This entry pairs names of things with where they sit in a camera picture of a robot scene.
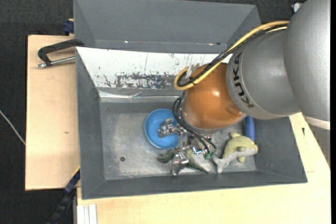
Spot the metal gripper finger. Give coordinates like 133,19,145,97
171,152,190,176
156,118,175,138

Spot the blue bowl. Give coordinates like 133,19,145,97
144,108,185,151

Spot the green toy crocodile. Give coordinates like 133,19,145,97
156,147,211,175

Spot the grey and green toy dolphin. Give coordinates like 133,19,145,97
212,131,259,174

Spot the grey metal bin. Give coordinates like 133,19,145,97
72,0,308,200

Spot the blue cylindrical object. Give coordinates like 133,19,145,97
243,115,256,143

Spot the pale wood board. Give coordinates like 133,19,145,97
25,34,81,191

